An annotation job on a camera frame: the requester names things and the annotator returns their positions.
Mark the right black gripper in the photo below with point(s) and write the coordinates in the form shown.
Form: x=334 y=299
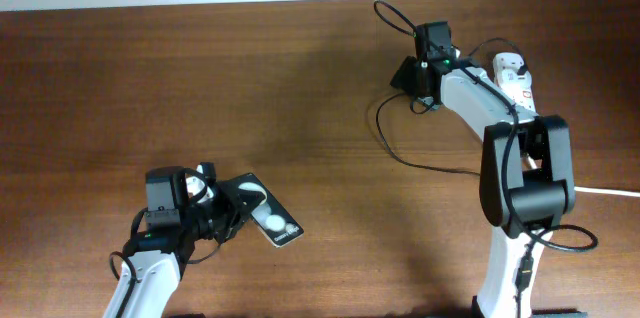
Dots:
x=400 y=76

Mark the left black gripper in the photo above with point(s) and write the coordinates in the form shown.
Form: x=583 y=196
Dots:
x=232 y=196

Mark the black smartphone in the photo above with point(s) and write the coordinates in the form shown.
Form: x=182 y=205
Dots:
x=274 y=221

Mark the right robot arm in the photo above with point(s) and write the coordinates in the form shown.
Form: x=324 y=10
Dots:
x=526 y=182

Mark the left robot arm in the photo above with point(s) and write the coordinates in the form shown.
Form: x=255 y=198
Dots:
x=184 y=205

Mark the black usb plug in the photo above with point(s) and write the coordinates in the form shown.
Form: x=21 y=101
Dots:
x=523 y=69

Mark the white power strip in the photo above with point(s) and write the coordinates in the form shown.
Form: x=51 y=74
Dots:
x=517 y=88

